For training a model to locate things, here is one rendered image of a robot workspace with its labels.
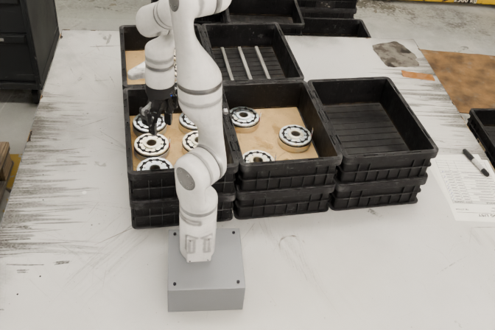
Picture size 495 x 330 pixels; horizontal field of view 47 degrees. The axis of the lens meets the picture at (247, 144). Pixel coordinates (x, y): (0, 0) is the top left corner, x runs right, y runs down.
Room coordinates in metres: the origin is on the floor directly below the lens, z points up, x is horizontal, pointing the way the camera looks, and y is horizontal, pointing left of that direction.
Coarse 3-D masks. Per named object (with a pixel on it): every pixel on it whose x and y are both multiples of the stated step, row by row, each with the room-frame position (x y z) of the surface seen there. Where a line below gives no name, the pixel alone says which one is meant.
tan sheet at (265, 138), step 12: (276, 108) 1.55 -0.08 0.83; (288, 108) 1.55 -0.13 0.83; (264, 120) 1.47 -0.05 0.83; (276, 120) 1.48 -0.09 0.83; (288, 120) 1.49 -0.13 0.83; (300, 120) 1.50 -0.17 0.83; (252, 132) 1.41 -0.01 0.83; (264, 132) 1.41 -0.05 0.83; (276, 132) 1.42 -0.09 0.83; (240, 144) 1.34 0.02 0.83; (252, 144) 1.34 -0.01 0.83; (264, 144) 1.35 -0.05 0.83; (276, 144) 1.36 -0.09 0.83; (312, 144) 1.38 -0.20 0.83; (276, 156) 1.30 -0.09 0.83; (288, 156) 1.31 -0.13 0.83; (300, 156) 1.31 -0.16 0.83; (312, 156) 1.32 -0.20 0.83
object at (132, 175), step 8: (128, 88) 1.43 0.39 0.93; (136, 88) 1.43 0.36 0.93; (144, 88) 1.44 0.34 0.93; (128, 112) 1.31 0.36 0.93; (128, 120) 1.27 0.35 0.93; (224, 120) 1.34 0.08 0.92; (128, 128) 1.25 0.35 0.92; (224, 128) 1.29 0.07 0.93; (128, 136) 1.20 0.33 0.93; (128, 144) 1.17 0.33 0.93; (232, 144) 1.22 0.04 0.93; (128, 152) 1.13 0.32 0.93; (232, 152) 1.18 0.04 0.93; (128, 160) 1.10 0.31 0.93; (128, 168) 1.07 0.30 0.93; (232, 168) 1.12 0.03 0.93; (128, 176) 1.06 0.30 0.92; (136, 176) 1.05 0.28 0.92; (144, 176) 1.06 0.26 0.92; (152, 176) 1.06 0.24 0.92; (160, 176) 1.07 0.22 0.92; (168, 176) 1.08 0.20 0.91
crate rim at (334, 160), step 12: (228, 84) 1.51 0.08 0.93; (240, 84) 1.52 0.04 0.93; (252, 84) 1.53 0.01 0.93; (264, 84) 1.54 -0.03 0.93; (276, 84) 1.55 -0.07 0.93; (288, 84) 1.56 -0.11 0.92; (312, 96) 1.50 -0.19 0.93; (228, 108) 1.38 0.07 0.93; (228, 120) 1.32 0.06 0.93; (324, 120) 1.38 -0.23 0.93; (336, 144) 1.27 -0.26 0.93; (240, 156) 1.17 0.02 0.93; (336, 156) 1.21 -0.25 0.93; (240, 168) 1.14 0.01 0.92; (252, 168) 1.14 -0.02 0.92; (264, 168) 1.15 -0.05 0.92; (276, 168) 1.15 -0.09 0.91; (288, 168) 1.16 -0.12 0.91; (300, 168) 1.17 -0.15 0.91
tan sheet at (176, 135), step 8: (176, 120) 1.42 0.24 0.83; (168, 128) 1.38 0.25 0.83; (176, 128) 1.38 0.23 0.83; (136, 136) 1.32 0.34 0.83; (168, 136) 1.34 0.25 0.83; (176, 136) 1.34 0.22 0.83; (176, 144) 1.30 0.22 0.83; (176, 152) 1.27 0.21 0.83; (136, 160) 1.22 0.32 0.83; (168, 160) 1.23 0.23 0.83; (176, 160) 1.23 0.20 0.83; (136, 168) 1.18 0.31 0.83
